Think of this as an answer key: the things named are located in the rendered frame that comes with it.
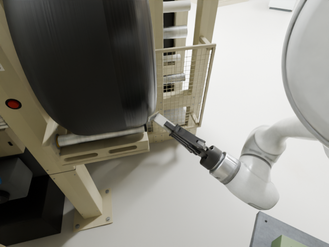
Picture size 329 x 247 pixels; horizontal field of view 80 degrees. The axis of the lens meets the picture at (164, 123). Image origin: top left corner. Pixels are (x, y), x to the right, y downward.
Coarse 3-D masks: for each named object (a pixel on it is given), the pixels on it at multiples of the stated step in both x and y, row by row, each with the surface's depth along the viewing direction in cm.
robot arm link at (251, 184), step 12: (240, 156) 67; (252, 156) 63; (240, 168) 59; (252, 168) 59; (264, 168) 60; (240, 180) 58; (252, 180) 57; (264, 180) 58; (240, 192) 58; (252, 192) 57; (264, 192) 57; (276, 192) 58; (252, 204) 59; (264, 204) 57
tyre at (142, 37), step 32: (32, 0) 38; (64, 0) 39; (96, 0) 40; (128, 0) 41; (32, 32) 39; (64, 32) 40; (96, 32) 41; (128, 32) 42; (32, 64) 41; (64, 64) 42; (96, 64) 43; (128, 64) 45; (64, 96) 45; (96, 96) 47; (128, 96) 49; (96, 128) 58; (128, 128) 67
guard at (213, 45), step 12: (168, 48) 110; (180, 48) 111; (192, 48) 112; (204, 48) 114; (156, 60) 114; (204, 72) 127; (168, 96) 134; (204, 96) 141; (192, 108) 148; (204, 108) 149; (156, 132) 157
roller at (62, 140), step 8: (136, 128) 79; (144, 128) 80; (64, 136) 75; (72, 136) 75; (80, 136) 75; (88, 136) 76; (96, 136) 76; (104, 136) 77; (112, 136) 78; (120, 136) 79; (64, 144) 75; (72, 144) 76
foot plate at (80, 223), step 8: (104, 192) 155; (104, 200) 150; (104, 208) 146; (80, 216) 142; (96, 216) 142; (104, 216) 142; (112, 216) 142; (80, 224) 138; (88, 224) 138; (96, 224) 138; (104, 224) 139
